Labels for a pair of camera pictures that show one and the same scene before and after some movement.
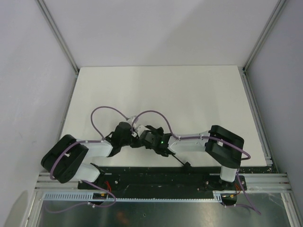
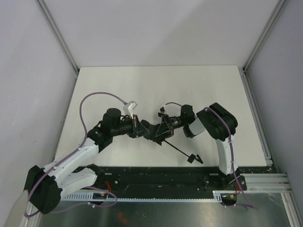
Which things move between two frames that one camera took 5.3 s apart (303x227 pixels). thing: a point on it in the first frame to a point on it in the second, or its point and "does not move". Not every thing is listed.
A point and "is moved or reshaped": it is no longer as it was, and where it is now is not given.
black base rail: x=164 y=179 does not move
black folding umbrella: x=155 y=139 is moved or reshaped
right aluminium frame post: x=246 y=82 does not move
